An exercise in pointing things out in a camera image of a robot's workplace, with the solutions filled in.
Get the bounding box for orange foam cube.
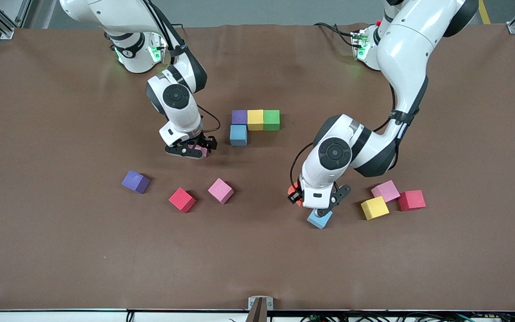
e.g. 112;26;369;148
287;182;304;208

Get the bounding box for light blue foam cube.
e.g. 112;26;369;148
307;211;333;230
230;124;248;147

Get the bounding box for yellow foam cube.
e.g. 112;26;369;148
360;196;390;221
247;110;265;131

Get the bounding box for green foam cube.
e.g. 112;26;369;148
263;110;280;131

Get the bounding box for red foam cube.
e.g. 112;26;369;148
398;190;426;212
168;187;197;214

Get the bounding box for grey metal bracket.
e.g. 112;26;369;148
248;296;274;311

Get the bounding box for dark camera mount pole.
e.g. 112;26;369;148
245;298;269;322

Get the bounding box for black left base cable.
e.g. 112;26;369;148
314;22;359;47

